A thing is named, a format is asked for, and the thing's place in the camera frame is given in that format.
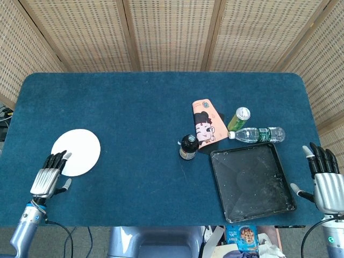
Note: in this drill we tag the clear green-label water bottle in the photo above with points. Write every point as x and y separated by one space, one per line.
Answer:
255 135

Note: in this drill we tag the blue cookie snack packet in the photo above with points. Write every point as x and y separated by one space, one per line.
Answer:
242 236

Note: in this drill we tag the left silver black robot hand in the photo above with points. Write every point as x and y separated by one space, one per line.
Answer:
44 181

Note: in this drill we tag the black flat bar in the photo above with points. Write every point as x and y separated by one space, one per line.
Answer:
290 226

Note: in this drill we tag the green drink can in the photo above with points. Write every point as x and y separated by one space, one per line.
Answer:
237 121

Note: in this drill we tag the blue table mat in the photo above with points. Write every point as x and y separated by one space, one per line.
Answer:
134 107

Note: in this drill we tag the white round plate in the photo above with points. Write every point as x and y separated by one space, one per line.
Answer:
80 145

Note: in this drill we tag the dark brown glass bottle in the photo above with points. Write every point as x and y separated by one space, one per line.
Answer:
189 147

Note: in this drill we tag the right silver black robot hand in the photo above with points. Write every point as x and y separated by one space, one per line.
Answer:
329 190

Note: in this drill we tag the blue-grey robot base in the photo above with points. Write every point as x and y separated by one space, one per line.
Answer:
156 242

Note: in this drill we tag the white crumpled tissue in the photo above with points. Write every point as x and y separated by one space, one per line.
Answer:
270 248

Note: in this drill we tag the black square tray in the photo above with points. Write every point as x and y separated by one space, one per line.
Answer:
250 180

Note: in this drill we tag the pink cartoon paper cup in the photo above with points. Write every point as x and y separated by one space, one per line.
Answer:
207 123

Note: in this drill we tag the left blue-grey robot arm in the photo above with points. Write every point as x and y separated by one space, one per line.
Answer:
27 223

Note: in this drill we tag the woven bamboo folding screen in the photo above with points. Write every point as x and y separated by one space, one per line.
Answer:
172 32

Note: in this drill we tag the white paper strip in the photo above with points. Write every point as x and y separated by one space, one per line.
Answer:
212 239

